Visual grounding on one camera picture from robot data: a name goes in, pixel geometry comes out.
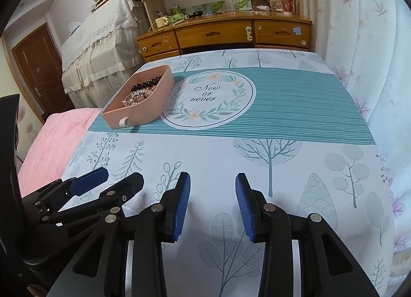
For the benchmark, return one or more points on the cream mug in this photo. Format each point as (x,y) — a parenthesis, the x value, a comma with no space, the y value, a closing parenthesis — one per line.
(161,22)

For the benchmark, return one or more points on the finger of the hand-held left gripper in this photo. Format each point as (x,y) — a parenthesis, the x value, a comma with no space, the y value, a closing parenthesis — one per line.
(90,183)
(125,189)

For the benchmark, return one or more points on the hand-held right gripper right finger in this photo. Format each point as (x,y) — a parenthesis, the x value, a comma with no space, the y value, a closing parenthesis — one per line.
(244,207)

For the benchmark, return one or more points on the white lace-covered bed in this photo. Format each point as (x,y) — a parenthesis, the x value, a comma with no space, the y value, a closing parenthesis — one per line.
(102,43)

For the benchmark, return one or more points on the pink blanket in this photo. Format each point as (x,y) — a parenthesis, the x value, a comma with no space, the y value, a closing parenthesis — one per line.
(54,142)

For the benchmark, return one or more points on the floral paper cup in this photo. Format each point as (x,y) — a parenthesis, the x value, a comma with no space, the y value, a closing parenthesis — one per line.
(287,2)

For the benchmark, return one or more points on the green packet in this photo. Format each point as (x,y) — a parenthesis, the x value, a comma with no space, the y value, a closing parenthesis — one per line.
(176,18)

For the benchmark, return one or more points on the pink jewelry box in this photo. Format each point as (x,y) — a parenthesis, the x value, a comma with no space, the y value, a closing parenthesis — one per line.
(144,113)

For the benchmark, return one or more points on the white leaf print curtain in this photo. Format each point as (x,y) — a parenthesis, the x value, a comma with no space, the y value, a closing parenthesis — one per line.
(369,43)

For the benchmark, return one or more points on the brown wooden door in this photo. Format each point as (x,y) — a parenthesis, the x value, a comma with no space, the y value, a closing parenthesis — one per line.
(38,65)

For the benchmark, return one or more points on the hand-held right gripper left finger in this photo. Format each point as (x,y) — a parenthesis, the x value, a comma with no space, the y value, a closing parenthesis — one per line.
(180,207)

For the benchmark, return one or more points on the gold leaf hair comb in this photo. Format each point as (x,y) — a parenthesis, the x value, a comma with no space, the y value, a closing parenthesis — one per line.
(141,93)

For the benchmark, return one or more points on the dark bottle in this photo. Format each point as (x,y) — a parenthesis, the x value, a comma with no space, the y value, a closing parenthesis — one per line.
(194,14)

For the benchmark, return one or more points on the white tube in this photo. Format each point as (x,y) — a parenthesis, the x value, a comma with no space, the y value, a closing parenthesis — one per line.
(263,8)

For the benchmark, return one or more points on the wooden desk with drawers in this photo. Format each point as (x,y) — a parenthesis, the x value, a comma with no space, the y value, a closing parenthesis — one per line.
(212,35)

